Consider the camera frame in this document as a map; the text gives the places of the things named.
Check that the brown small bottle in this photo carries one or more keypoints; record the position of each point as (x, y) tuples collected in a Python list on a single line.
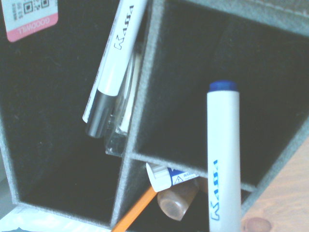
[(177, 200)]

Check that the pink white price sticker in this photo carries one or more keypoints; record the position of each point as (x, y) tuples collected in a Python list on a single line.
[(31, 17)]

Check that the white marker blue cap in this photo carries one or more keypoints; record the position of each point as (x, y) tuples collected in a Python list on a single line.
[(223, 145)]

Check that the white marker black cap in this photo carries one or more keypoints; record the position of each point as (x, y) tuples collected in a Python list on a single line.
[(118, 62)]

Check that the white blue glue stick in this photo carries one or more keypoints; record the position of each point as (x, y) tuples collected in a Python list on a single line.
[(164, 177)]

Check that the clear plastic pen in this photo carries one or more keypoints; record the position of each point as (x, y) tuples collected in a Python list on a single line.
[(122, 125)]

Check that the grey desk organizer holder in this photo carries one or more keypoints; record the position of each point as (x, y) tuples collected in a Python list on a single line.
[(144, 72)]

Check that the orange pencil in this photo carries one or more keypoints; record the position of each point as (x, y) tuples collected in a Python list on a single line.
[(135, 209)]

